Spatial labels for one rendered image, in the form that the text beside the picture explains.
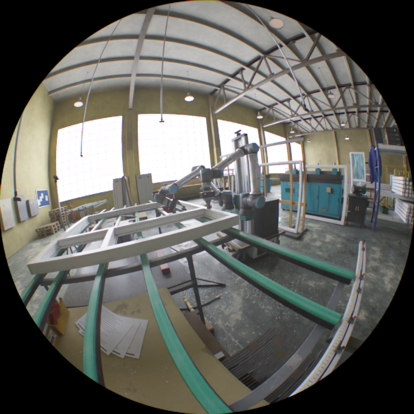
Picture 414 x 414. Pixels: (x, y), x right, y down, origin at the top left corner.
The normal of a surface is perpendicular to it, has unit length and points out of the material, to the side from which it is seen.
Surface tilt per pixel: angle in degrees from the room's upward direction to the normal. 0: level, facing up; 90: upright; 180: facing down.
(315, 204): 90
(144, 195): 90
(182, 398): 0
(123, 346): 0
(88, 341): 0
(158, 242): 90
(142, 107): 90
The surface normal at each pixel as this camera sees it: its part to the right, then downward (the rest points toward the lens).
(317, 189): -0.86, 0.18
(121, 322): -0.10, -0.97
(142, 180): 0.50, 0.13
